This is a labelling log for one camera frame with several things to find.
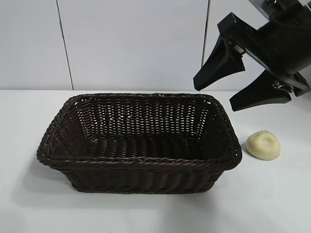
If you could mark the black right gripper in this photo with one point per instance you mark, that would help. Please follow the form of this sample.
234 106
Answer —
281 41

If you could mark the pale yellow egg yolk pastry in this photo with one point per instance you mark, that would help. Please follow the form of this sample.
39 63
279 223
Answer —
263 145

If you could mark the dark brown woven wicker basket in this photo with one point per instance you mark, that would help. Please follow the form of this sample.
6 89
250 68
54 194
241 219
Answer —
145 145

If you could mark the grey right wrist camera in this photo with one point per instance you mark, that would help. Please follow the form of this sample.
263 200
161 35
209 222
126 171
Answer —
261 4

